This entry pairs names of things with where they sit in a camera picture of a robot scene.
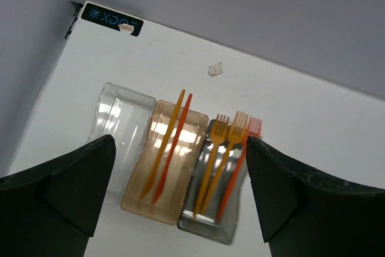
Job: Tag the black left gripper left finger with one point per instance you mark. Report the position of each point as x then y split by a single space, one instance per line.
52 209

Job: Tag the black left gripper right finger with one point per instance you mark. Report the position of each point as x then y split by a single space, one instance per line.
304 211

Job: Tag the red-orange plastic fork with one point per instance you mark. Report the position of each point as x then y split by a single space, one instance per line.
255 130

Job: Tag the yellow-orange plastic fork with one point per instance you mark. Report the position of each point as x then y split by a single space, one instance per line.
234 136

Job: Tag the yellow-orange plastic fork bent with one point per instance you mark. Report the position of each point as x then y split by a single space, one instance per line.
217 136

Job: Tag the red-orange plastic knife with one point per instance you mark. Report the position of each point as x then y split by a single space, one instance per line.
173 148

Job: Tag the yellow-orange plastic knife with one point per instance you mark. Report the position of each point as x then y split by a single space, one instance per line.
152 174

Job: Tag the amber plastic container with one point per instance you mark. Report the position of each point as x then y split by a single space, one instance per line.
164 201

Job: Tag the clear plastic container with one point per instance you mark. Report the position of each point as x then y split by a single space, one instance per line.
124 114

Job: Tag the small white tape scrap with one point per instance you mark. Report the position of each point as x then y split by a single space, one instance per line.
215 69

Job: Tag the black logo sticker left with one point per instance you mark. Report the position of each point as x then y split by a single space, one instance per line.
112 19

